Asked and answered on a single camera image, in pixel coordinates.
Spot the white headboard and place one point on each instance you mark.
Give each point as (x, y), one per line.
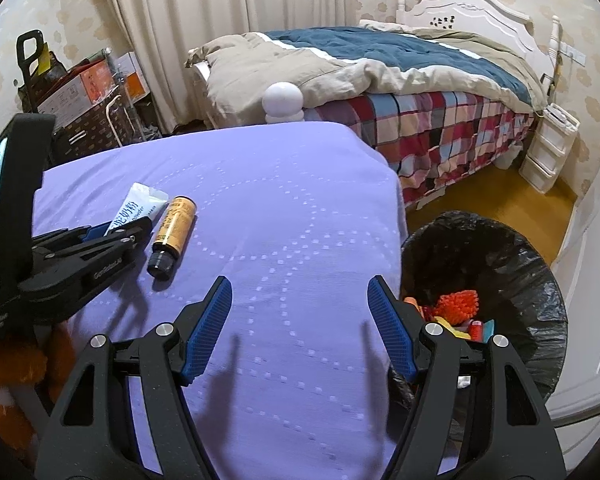
(470, 10)

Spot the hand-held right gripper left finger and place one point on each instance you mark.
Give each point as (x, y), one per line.
(207, 332)

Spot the checkered bed sheet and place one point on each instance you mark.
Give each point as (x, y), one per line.
(430, 130)

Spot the cream curtain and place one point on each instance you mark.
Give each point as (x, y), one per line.
(220, 10)

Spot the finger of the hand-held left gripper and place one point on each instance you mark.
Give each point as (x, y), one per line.
(97, 232)
(120, 246)

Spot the orange mesh ball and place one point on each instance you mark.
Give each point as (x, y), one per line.
(457, 305)

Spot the white round bedpost knob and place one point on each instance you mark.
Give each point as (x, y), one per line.
(282, 100)

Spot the bin with black bag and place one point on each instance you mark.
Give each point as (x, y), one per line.
(480, 255)

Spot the white orange cardboard box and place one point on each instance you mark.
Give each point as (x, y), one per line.
(132, 77)

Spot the orange bottle black cap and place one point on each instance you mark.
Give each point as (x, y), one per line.
(174, 230)

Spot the black hand trolley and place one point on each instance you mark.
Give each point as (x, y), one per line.
(27, 60)

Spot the white tube black cap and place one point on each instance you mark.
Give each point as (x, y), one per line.
(140, 202)

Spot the white door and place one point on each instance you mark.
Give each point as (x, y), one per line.
(592, 285)

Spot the white plastic drawer unit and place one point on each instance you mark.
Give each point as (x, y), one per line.
(547, 147)

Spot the white wall socket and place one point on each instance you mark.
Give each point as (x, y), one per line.
(573, 55)

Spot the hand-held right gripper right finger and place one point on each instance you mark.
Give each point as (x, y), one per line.
(395, 332)

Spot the brown patterned basket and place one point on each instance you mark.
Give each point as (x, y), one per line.
(95, 127)

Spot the beige and blue duvet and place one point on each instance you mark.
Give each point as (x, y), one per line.
(380, 55)

